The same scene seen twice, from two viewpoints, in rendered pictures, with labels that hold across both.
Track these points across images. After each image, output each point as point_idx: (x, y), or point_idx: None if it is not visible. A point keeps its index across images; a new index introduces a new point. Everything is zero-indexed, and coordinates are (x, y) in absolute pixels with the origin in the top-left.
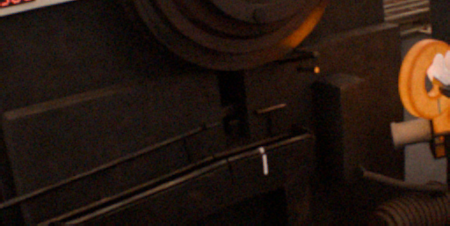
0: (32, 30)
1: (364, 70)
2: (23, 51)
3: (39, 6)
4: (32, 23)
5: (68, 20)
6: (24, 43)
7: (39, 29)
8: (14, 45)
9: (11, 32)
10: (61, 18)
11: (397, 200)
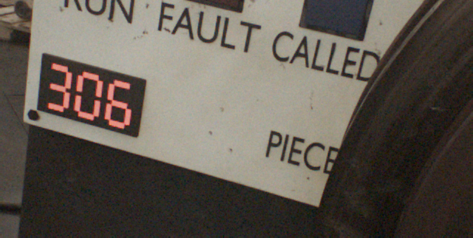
0: (126, 194)
1: None
2: (89, 225)
3: (142, 154)
4: (128, 177)
5: (220, 218)
6: (96, 210)
7: (143, 200)
8: (73, 202)
9: (75, 174)
10: (204, 205)
11: None
